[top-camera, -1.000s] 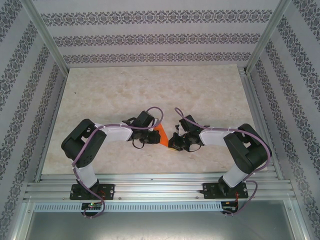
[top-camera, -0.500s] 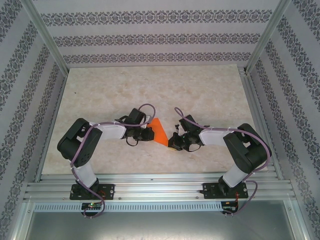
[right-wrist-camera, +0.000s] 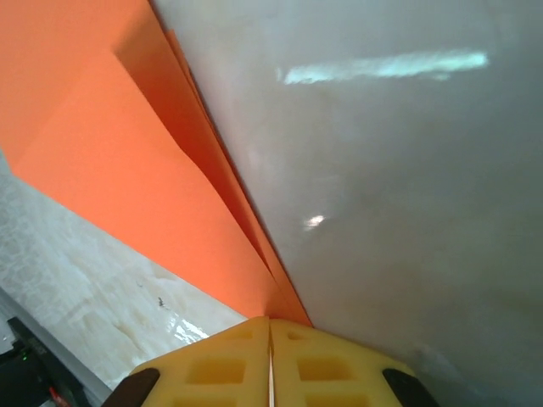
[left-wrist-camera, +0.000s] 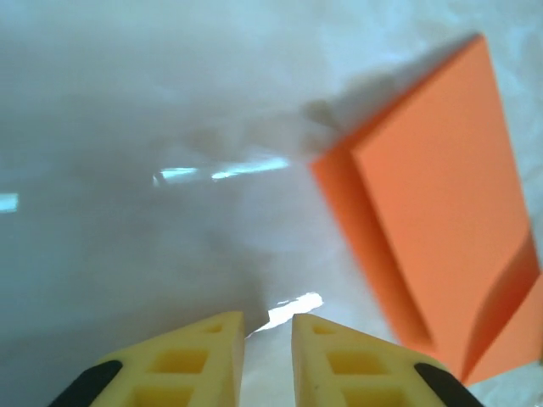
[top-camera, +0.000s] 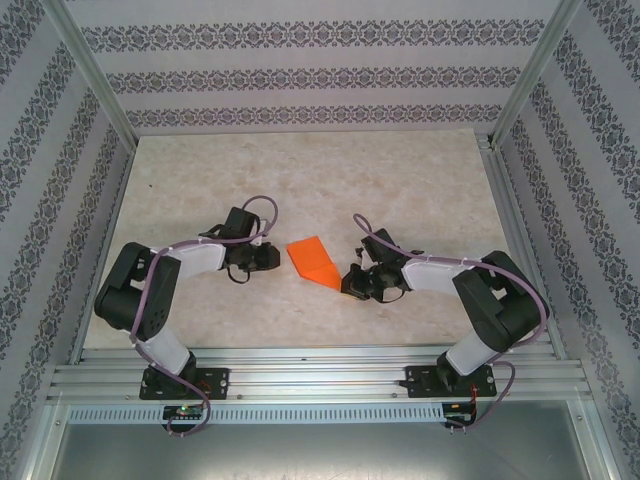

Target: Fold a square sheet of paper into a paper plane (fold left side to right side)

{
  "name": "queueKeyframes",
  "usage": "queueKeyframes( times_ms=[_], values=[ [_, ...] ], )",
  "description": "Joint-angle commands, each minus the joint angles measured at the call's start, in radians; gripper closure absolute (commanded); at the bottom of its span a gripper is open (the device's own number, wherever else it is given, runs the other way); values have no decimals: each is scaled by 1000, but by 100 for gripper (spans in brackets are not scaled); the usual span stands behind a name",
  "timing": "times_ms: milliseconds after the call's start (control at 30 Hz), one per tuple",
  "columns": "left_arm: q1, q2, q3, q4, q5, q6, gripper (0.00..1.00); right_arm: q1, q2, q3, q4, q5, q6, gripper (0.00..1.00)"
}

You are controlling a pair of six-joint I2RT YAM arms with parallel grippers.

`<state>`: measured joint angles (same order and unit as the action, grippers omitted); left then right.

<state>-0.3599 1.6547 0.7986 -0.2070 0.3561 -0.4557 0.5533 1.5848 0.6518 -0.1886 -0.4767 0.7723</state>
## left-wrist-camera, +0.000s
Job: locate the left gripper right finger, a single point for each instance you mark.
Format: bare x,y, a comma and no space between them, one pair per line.
360,373

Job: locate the orange paper sheet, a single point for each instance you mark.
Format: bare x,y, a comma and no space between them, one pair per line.
424,191

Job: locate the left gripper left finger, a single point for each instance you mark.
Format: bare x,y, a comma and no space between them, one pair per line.
191,369

